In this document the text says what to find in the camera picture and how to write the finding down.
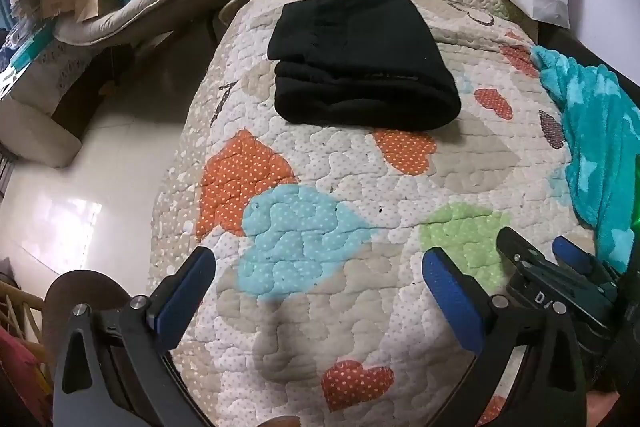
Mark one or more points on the quilted heart print blanket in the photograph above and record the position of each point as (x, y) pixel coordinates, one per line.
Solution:
(320, 187)

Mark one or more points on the red cloth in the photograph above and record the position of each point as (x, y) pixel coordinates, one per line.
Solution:
(17, 372)

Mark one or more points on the black pants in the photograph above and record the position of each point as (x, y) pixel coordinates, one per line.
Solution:
(360, 62)

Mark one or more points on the wooden chair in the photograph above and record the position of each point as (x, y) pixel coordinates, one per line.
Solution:
(22, 317)

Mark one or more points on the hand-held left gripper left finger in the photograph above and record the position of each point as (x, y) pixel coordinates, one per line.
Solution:
(187, 288)

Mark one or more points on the beige sofa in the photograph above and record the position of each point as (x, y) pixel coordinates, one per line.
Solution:
(40, 122)

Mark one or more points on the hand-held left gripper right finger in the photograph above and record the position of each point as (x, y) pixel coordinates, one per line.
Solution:
(451, 302)

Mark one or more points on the teal star print towel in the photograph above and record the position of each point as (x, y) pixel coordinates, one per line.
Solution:
(595, 132)

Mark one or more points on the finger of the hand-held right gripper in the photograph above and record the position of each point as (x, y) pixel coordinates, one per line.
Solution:
(520, 252)
(572, 254)

